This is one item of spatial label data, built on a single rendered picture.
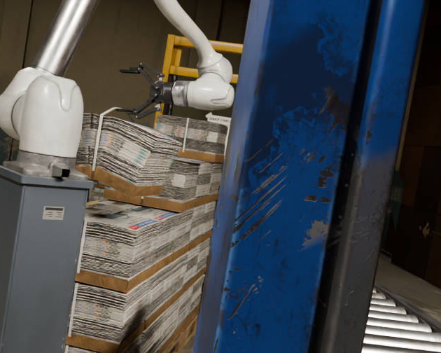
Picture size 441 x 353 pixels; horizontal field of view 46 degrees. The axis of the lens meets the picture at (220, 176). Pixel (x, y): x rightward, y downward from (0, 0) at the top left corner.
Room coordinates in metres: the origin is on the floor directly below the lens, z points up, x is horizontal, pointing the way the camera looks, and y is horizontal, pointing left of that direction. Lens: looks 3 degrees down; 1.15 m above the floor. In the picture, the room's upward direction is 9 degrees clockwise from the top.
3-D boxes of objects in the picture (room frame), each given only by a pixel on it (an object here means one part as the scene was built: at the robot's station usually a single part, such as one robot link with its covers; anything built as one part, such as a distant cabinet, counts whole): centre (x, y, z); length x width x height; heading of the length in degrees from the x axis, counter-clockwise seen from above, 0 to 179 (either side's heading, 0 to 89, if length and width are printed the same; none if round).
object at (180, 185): (2.51, 0.32, 0.95); 0.38 x 0.29 x 0.23; 81
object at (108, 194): (2.51, 0.31, 0.86); 0.38 x 0.29 x 0.04; 81
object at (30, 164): (1.45, 0.47, 1.03); 0.22 x 0.18 x 0.06; 42
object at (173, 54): (3.58, 0.45, 0.97); 0.09 x 0.09 x 1.75; 80
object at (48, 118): (1.47, 0.49, 1.17); 0.18 x 0.16 x 0.22; 42
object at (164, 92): (1.89, 0.25, 1.31); 0.09 x 0.07 x 0.08; 78
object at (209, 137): (3.10, 0.21, 0.65); 0.39 x 0.30 x 1.29; 80
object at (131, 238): (2.38, 0.34, 0.42); 1.17 x 0.39 x 0.83; 170
